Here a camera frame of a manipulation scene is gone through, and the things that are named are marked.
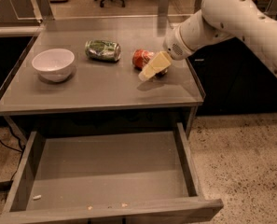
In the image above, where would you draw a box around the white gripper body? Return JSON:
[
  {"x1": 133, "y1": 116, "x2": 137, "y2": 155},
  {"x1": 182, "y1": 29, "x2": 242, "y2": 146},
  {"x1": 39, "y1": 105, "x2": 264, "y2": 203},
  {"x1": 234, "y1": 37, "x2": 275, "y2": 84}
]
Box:
[{"x1": 163, "y1": 10, "x2": 232, "y2": 61}]

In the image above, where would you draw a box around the grey open top drawer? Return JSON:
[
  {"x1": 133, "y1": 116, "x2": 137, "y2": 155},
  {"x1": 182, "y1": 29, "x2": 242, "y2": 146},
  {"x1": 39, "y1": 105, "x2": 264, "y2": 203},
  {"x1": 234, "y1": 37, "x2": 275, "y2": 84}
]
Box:
[{"x1": 0, "y1": 124, "x2": 223, "y2": 224}]

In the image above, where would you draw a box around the white bowl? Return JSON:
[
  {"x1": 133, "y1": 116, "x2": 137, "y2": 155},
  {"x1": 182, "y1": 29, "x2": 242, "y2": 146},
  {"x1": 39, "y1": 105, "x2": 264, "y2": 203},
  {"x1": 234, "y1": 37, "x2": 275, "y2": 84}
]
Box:
[{"x1": 32, "y1": 49, "x2": 75, "y2": 82}]

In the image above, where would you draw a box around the green soda can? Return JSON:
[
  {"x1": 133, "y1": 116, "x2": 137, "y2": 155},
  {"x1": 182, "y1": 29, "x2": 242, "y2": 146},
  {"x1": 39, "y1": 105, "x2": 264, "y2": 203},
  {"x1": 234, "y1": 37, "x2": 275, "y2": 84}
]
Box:
[{"x1": 85, "y1": 40, "x2": 121, "y2": 62}]

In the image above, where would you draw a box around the red coke can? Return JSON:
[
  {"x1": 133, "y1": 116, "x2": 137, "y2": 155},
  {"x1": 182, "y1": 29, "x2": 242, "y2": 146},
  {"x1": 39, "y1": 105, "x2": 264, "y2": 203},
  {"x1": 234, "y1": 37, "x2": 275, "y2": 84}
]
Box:
[{"x1": 132, "y1": 49, "x2": 156, "y2": 71}]

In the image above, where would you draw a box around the grey cabinet table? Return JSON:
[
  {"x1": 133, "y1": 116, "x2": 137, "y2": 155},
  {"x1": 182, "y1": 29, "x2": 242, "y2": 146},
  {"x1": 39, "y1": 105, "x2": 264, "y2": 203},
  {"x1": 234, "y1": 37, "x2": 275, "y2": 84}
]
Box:
[{"x1": 0, "y1": 15, "x2": 206, "y2": 142}]

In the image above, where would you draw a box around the black floor cable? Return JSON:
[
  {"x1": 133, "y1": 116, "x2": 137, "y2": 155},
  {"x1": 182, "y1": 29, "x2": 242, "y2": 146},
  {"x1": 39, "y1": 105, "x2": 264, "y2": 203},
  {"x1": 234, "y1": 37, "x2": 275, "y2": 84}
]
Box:
[{"x1": 0, "y1": 126, "x2": 26, "y2": 201}]

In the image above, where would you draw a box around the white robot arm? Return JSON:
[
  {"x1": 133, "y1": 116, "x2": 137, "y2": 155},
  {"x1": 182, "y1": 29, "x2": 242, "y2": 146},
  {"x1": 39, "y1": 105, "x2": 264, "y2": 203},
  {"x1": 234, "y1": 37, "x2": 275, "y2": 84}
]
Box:
[{"x1": 139, "y1": 0, "x2": 277, "y2": 81}]

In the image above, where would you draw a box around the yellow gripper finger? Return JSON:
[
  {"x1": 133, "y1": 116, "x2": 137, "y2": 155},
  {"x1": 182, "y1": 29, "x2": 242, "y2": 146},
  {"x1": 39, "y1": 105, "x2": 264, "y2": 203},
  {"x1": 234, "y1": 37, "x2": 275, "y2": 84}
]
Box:
[{"x1": 138, "y1": 51, "x2": 172, "y2": 81}]

